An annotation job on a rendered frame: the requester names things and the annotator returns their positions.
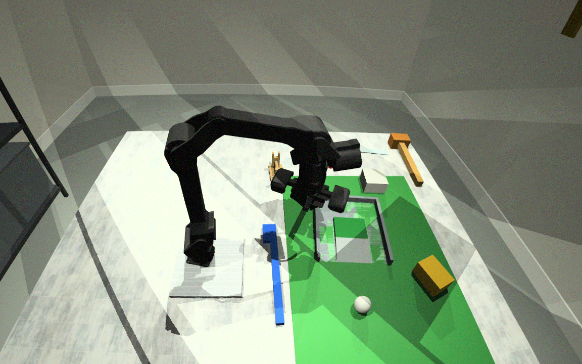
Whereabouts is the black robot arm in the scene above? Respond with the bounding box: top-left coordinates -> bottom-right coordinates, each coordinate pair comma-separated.
164,106 -> 362,267

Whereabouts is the white golf ball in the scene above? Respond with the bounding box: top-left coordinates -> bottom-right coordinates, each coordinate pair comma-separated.
354,296 -> 371,313

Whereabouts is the orange wooden mallet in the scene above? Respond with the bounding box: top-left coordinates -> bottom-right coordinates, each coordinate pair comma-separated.
388,133 -> 424,187

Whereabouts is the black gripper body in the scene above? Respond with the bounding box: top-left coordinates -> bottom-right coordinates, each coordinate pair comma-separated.
270,168 -> 350,213

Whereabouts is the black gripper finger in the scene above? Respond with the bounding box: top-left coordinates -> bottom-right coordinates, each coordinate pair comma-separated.
310,198 -> 325,210
290,193 -> 307,207

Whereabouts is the green putting mat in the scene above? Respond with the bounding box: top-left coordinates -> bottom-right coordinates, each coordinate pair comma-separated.
283,176 -> 495,364

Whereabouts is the yellow rectangular block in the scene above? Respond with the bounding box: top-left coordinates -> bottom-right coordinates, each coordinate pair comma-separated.
412,255 -> 455,297

